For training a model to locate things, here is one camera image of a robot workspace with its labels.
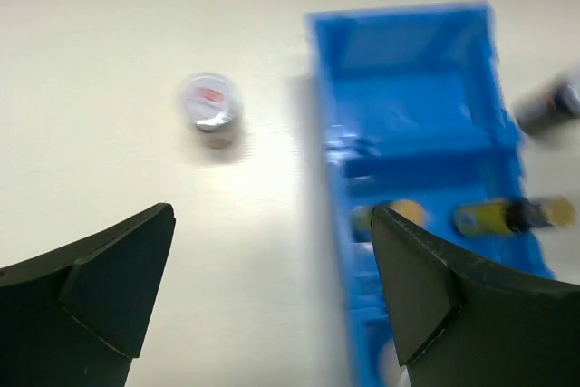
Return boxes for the blue plastic divided bin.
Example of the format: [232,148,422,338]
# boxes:
[305,1,552,386]

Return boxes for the silver-lid shaker jar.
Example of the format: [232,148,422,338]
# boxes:
[377,340,406,387]

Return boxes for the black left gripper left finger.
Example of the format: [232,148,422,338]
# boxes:
[1,203,176,386]

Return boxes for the grey-lid spice jar right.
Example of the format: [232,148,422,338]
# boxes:
[514,68,579,136]

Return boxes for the yellow bottle tan cap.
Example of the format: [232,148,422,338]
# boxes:
[351,198,427,243]
[452,196,576,237]

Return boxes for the grey-lid spice jar left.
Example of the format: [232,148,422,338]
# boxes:
[179,72,242,149]

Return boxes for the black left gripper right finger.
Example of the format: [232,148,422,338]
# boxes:
[372,206,579,386]

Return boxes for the grey-lid spice jar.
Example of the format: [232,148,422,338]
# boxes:
[514,68,579,136]
[179,72,242,149]

